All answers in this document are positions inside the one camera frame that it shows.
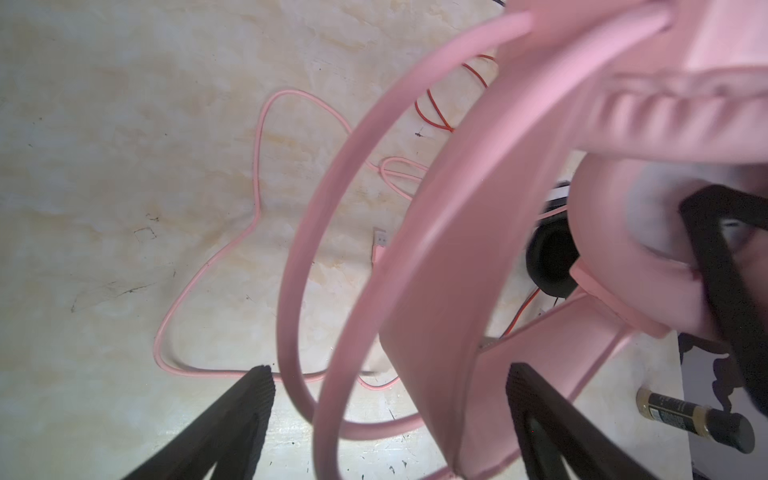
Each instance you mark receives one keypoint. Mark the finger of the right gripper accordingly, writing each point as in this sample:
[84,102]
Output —
[733,307]

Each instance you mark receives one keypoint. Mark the pink headphones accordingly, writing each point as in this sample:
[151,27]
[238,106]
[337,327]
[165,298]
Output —
[664,98]

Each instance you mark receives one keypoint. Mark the white black headphones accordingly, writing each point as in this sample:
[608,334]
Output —
[551,251]

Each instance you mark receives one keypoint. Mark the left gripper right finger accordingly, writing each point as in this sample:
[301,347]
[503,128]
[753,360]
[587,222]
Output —
[556,441]

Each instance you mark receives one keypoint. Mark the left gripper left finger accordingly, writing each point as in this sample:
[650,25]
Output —
[225,441]

